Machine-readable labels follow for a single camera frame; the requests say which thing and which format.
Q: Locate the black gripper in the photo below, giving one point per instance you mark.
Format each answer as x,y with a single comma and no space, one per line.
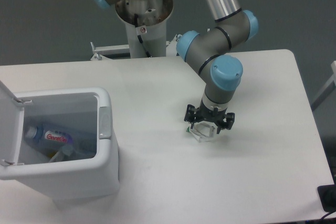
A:
222,120

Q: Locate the white paper wrapper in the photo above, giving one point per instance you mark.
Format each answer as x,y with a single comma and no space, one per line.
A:
203,131

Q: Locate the clear plastic bottle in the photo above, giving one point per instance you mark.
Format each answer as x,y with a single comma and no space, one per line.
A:
51,136

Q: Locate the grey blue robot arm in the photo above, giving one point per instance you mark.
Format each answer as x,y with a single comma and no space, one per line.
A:
207,54

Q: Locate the white trash inside can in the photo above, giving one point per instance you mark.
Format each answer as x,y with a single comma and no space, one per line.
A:
63,154

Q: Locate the white trash can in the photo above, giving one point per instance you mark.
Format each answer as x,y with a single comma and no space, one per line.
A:
86,174

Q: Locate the white trash can lid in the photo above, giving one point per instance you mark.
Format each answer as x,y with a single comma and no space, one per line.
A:
12,121

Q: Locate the white furniture part at right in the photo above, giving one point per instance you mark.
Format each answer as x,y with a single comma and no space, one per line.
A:
325,90

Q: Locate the black device at table edge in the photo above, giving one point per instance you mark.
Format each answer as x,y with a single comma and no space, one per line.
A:
327,197

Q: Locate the white metal base frame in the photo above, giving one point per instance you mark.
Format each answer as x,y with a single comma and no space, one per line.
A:
123,51

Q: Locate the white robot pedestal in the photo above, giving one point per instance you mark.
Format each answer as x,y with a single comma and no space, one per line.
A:
145,24

